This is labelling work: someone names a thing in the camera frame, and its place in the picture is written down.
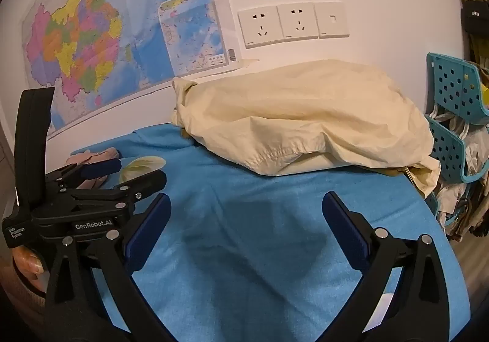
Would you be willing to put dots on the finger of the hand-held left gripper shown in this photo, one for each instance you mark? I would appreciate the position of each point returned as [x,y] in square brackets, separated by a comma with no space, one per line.
[149,181]
[100,168]

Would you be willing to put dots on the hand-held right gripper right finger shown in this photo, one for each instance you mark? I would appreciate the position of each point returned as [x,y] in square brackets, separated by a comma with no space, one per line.
[344,231]

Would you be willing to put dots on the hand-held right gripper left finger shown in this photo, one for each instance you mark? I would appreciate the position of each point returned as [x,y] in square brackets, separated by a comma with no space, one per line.
[151,227]

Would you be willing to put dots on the cream yellow garment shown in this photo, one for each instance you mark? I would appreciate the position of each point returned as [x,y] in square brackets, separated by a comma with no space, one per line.
[305,105]

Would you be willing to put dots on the person's left forearm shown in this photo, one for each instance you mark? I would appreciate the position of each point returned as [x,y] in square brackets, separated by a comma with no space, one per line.
[21,292]

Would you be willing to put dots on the person's left hand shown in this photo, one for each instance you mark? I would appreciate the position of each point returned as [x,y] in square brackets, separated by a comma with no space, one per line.
[27,261]

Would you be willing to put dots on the pink folded garment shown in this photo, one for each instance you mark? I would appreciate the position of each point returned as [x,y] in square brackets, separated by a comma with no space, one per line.
[103,154]

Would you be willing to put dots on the blue printed bed sheet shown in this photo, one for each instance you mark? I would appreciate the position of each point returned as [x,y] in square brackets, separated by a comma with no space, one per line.
[248,219]

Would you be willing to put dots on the teal plastic rack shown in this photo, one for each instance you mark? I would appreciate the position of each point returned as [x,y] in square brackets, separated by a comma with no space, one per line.
[454,82]

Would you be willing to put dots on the black box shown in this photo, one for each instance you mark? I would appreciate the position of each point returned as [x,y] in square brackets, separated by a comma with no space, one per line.
[475,19]

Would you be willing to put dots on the colourful wall map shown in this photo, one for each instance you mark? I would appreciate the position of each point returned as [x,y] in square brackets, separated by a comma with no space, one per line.
[114,20]

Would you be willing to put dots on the white wall socket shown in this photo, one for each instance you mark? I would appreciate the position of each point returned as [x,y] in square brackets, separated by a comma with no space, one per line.
[260,26]
[298,20]

